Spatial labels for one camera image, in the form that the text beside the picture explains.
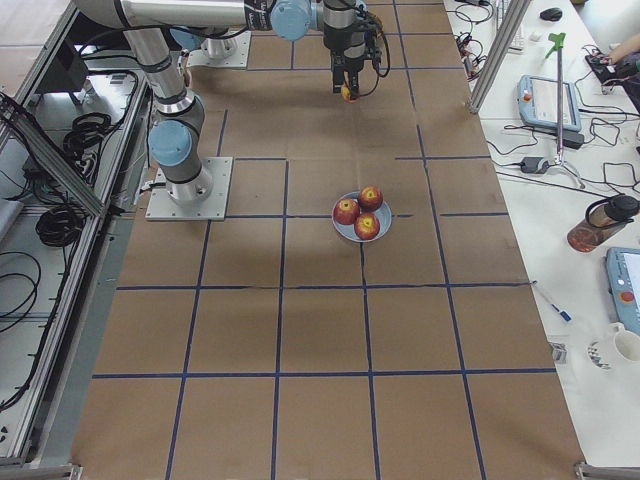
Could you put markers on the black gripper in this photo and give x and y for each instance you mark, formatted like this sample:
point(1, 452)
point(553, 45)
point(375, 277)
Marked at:
point(346, 61)

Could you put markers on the red yellow cut apple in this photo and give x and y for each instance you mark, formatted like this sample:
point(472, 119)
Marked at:
point(347, 95)

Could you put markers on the red apple on plate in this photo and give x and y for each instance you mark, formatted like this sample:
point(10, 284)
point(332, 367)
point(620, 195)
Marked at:
point(346, 211)
point(366, 226)
point(370, 198)

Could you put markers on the light blue plate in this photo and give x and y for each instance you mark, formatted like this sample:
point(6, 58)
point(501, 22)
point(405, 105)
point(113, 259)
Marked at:
point(384, 215)

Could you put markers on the black power adapter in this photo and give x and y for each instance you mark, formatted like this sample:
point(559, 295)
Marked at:
point(534, 165)

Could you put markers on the green grabber stick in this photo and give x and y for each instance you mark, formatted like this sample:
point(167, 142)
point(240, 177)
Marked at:
point(557, 40)

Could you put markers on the black computer mouse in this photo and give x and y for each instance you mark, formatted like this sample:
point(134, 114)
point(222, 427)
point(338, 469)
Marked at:
point(553, 14)

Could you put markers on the brown water bottle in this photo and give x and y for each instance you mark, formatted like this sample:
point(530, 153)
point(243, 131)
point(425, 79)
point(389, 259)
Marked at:
point(602, 220)

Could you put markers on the white blue pen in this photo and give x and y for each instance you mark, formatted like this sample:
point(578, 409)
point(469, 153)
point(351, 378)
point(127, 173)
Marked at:
point(547, 298)

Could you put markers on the blue teach pendant tablet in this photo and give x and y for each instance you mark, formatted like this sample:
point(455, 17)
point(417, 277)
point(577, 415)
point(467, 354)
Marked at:
point(622, 267)

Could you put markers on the white mug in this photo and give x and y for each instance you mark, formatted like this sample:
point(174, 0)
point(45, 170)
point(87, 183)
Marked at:
point(619, 348)

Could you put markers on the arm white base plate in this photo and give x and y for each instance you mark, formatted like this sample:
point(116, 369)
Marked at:
point(230, 53)
point(204, 198)

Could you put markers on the aluminium frame post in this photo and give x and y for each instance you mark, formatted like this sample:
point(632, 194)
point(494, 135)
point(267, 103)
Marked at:
point(510, 24)

